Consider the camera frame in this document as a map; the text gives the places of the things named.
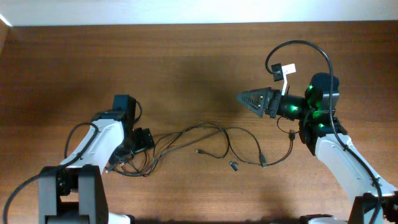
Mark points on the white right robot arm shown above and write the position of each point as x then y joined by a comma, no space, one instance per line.
374,199

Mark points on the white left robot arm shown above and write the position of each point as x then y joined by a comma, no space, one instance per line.
73,191

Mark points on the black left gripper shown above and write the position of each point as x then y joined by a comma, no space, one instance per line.
143,139

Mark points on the small black adapter plug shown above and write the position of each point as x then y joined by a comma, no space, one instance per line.
234,165

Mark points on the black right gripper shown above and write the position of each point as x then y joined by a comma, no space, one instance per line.
268,93

